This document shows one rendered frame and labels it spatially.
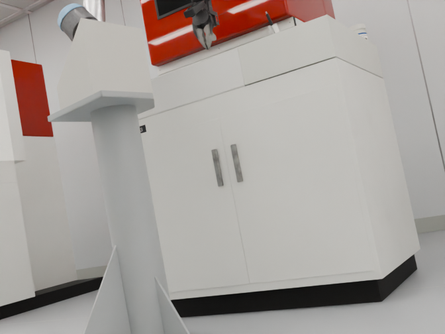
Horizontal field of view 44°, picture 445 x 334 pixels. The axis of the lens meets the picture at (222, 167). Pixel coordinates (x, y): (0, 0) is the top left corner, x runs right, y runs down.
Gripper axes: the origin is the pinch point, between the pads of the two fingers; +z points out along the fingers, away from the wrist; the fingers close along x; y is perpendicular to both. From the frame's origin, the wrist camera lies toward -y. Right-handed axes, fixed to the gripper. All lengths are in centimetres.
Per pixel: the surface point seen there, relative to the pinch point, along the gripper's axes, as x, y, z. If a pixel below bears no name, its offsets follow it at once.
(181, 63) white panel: 50, 58, -16
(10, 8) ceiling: 313, 182, -171
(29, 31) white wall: 319, 206, -154
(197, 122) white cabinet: 7.8, -4.1, 28.8
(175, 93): 15.2, -4.1, 15.0
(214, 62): -4.2, -4.0, 8.6
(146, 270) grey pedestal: 15, -40, 78
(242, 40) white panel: 13, 58, -17
